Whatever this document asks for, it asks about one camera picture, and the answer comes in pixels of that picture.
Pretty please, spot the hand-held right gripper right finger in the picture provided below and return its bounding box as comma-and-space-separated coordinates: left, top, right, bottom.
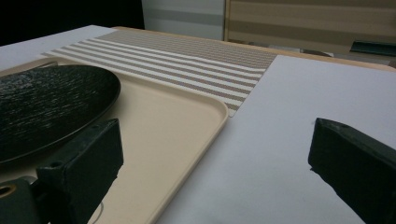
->
307, 117, 396, 224

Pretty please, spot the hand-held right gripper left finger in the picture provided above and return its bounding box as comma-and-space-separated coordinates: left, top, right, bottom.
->
35, 118, 124, 224

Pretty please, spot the black textured plate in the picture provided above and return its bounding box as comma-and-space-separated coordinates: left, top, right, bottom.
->
0, 64, 121, 165

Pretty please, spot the beige tray with rabbit print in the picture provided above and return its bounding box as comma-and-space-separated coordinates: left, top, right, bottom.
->
0, 57, 231, 224

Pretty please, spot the white table board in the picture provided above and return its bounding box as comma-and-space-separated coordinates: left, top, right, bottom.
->
0, 24, 396, 224

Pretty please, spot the grey striped placemat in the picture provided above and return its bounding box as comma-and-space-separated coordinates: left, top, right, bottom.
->
40, 29, 278, 118

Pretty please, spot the light wooden desk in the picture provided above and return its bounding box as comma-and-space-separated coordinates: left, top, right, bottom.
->
223, 0, 396, 54

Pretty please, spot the black curtain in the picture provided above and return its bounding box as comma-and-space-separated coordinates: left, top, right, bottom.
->
0, 0, 146, 48

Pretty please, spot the white cabinet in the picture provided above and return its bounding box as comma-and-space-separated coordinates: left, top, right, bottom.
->
141, 0, 226, 41

